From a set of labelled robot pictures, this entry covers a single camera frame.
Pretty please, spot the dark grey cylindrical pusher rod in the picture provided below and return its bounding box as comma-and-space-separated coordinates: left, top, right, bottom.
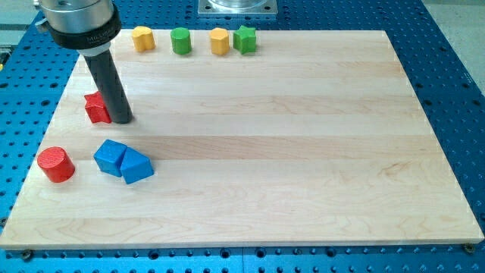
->
84, 50, 133, 124

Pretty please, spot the red star block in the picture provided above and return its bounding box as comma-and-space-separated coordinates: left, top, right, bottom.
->
84, 91, 111, 124

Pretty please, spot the yellow heart block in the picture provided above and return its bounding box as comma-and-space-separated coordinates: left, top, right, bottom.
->
131, 26, 155, 52

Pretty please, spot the green cylinder block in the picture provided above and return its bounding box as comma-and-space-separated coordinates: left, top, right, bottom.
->
171, 27, 192, 55

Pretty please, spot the blue cube block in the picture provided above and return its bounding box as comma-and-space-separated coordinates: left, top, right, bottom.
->
93, 140, 127, 177

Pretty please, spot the blue triangular prism block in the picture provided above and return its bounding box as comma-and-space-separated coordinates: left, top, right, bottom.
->
120, 147, 155, 184

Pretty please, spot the red cylinder block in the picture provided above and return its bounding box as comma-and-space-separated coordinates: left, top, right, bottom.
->
37, 146, 75, 183

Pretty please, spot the yellow hexagon block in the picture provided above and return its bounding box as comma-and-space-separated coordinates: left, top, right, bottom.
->
209, 27, 230, 55

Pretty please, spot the green star block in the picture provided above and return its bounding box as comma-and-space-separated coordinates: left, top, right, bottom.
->
233, 25, 257, 55

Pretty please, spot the light wooden board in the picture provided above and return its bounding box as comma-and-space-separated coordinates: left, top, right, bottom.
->
1, 30, 483, 249

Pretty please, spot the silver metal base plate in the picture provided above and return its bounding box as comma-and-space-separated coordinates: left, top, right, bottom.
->
198, 0, 278, 15

